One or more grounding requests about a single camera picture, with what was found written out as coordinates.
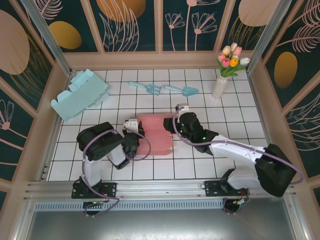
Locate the pink paper box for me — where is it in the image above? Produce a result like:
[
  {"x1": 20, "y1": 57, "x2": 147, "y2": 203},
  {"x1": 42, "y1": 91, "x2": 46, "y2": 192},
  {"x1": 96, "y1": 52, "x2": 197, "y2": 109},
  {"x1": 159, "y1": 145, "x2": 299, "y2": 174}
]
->
[{"x1": 136, "y1": 112, "x2": 176, "y2": 156}]

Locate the light blue paper box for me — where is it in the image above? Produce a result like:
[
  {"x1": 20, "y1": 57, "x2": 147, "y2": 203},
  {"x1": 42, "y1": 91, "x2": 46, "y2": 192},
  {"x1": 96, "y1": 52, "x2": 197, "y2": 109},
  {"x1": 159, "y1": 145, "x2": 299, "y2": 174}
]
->
[{"x1": 50, "y1": 69, "x2": 110, "y2": 123}]

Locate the light blue toy shovel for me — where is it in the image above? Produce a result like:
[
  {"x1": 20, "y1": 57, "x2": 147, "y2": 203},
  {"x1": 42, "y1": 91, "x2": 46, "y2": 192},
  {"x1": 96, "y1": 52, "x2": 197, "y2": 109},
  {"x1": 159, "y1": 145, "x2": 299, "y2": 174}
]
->
[{"x1": 161, "y1": 84, "x2": 199, "y2": 98}]

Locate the light blue toy rake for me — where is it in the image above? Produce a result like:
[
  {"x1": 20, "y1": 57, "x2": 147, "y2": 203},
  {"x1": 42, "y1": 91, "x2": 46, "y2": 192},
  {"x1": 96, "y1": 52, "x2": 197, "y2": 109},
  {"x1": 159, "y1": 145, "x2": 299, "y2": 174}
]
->
[{"x1": 128, "y1": 80, "x2": 163, "y2": 96}]

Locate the white ribbed vase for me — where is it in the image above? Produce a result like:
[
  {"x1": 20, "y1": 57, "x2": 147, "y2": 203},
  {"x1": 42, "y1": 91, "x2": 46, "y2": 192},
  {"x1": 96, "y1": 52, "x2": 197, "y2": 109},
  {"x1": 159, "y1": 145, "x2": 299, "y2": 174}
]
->
[{"x1": 211, "y1": 76, "x2": 229, "y2": 100}]

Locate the artificial tulip bouquet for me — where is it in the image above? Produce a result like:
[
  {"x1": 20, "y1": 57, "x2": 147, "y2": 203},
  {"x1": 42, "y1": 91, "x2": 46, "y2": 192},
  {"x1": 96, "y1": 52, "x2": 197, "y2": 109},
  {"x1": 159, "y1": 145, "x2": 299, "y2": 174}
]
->
[{"x1": 216, "y1": 42, "x2": 251, "y2": 79}]

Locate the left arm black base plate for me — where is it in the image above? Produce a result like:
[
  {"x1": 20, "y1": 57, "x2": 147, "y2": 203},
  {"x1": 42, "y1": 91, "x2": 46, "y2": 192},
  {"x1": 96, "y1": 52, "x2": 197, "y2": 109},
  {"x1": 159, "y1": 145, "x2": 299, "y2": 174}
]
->
[{"x1": 71, "y1": 181, "x2": 118, "y2": 200}]

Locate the long aluminium mounting rail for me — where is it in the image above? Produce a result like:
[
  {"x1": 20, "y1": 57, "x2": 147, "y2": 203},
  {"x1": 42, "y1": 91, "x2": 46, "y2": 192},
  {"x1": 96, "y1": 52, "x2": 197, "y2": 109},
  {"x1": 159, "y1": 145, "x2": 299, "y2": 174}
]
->
[{"x1": 23, "y1": 177, "x2": 298, "y2": 201}]

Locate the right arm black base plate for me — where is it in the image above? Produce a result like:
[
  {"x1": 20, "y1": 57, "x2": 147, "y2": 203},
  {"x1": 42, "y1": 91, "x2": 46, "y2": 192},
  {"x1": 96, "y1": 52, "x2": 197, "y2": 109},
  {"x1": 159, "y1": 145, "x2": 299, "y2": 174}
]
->
[{"x1": 204, "y1": 180, "x2": 251, "y2": 199}]

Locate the slotted grey cable duct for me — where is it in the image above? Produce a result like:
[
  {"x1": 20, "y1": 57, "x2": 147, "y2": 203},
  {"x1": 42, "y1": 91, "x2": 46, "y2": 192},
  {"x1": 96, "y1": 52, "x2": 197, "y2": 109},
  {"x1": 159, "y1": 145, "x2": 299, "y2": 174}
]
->
[{"x1": 33, "y1": 200, "x2": 227, "y2": 211}]

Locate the aluminium side rail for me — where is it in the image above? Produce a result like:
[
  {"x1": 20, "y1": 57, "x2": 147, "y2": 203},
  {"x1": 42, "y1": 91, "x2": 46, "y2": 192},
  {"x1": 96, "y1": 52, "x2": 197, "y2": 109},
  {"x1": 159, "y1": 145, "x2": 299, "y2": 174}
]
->
[
  {"x1": 246, "y1": 71, "x2": 285, "y2": 177},
  {"x1": 37, "y1": 71, "x2": 76, "y2": 181}
]

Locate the aluminium corner post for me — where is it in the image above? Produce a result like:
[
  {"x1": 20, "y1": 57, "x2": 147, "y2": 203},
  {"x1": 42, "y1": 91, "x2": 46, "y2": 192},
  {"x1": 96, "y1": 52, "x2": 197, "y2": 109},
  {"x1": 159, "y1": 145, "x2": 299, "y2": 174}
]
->
[
  {"x1": 21, "y1": 0, "x2": 76, "y2": 77},
  {"x1": 246, "y1": 0, "x2": 293, "y2": 74}
]

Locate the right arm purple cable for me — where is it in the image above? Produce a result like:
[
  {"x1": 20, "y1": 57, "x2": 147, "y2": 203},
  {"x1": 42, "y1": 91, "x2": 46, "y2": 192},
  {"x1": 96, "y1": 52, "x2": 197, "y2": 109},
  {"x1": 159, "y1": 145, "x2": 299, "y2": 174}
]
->
[{"x1": 173, "y1": 106, "x2": 305, "y2": 216}]

